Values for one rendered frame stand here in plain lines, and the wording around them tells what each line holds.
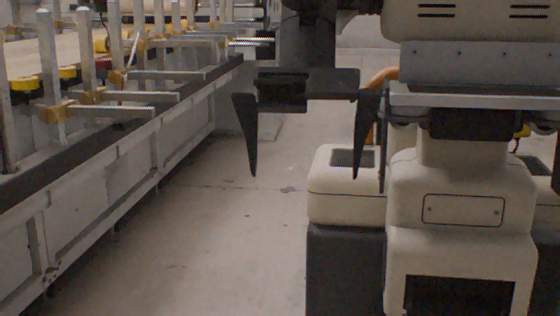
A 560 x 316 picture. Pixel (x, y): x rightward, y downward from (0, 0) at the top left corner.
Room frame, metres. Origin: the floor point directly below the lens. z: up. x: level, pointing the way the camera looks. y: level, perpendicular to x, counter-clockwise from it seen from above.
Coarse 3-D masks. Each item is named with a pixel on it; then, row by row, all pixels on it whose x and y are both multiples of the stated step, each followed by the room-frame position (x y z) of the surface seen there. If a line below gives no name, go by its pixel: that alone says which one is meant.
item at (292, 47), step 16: (288, 32) 0.58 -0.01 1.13; (304, 32) 0.57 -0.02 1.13; (320, 32) 0.57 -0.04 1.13; (288, 48) 0.57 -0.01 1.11; (304, 48) 0.56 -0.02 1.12; (320, 48) 0.56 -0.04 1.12; (288, 64) 0.56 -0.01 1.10; (304, 64) 0.55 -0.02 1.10; (320, 64) 0.55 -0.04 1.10; (256, 80) 0.55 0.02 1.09; (272, 80) 0.55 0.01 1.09; (288, 80) 0.55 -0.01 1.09; (304, 80) 0.55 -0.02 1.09; (304, 96) 0.57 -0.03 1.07
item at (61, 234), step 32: (32, 96) 1.97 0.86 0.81; (32, 128) 1.95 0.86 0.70; (64, 128) 2.16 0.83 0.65; (192, 128) 3.97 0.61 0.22; (128, 160) 2.82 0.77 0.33; (160, 160) 3.19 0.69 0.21; (96, 192) 2.44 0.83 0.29; (128, 192) 2.78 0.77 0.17; (32, 224) 1.89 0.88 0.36; (64, 224) 2.14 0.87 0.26; (96, 224) 2.36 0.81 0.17; (0, 256) 1.73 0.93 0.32; (32, 256) 1.90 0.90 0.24; (64, 256) 2.05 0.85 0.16; (0, 288) 1.70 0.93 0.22; (32, 288) 1.82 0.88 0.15
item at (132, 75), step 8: (104, 72) 2.25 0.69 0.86; (128, 72) 2.24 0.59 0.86; (136, 72) 2.24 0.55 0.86; (144, 72) 2.23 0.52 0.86; (152, 72) 2.23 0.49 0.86; (160, 72) 2.22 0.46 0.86; (168, 72) 2.22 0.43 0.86; (176, 72) 2.22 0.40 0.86; (184, 72) 2.22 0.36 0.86; (192, 72) 2.21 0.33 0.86; (200, 72) 2.21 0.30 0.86; (104, 80) 2.27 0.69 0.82
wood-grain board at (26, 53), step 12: (60, 36) 3.48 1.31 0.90; (72, 36) 3.48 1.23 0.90; (12, 48) 2.77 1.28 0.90; (24, 48) 2.77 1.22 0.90; (36, 48) 2.76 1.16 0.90; (60, 48) 2.76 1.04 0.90; (72, 48) 2.75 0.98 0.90; (132, 48) 2.77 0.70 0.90; (12, 60) 2.29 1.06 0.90; (24, 60) 2.28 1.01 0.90; (36, 60) 2.28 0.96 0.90; (60, 60) 2.28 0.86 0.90; (72, 60) 2.28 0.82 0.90; (12, 72) 1.94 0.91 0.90; (24, 72) 1.94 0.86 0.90; (36, 72) 1.94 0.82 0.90
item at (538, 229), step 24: (552, 240) 0.91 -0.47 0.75; (552, 264) 0.90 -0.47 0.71; (408, 288) 0.81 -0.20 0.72; (432, 288) 0.80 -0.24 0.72; (456, 288) 0.80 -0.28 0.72; (480, 288) 0.79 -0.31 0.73; (504, 288) 0.78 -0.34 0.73; (552, 288) 0.90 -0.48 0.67; (408, 312) 0.89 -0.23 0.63; (432, 312) 0.80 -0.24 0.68; (456, 312) 0.79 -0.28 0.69; (480, 312) 0.78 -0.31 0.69; (504, 312) 0.80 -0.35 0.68; (528, 312) 0.90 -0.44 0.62; (552, 312) 0.90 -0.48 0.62
